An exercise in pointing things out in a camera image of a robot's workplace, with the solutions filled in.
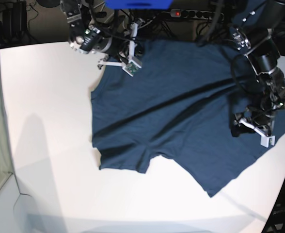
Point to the black power strip red switch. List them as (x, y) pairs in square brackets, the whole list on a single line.
[(192, 14)]

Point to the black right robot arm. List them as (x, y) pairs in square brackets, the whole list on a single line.
[(87, 35)]

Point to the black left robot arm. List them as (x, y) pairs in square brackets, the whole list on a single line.
[(253, 37)]

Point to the dark blue t-shirt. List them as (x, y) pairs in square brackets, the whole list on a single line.
[(179, 105)]

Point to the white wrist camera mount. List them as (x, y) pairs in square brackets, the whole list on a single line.
[(266, 137), (130, 65)]

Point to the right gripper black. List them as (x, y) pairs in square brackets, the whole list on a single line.
[(118, 48)]

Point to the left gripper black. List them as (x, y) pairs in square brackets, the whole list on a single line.
[(254, 115)]

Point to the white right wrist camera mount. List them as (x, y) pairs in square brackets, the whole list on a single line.
[(130, 65)]

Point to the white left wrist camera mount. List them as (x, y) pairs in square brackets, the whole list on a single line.
[(266, 137)]

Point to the blue plastic box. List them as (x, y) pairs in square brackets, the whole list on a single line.
[(138, 4)]

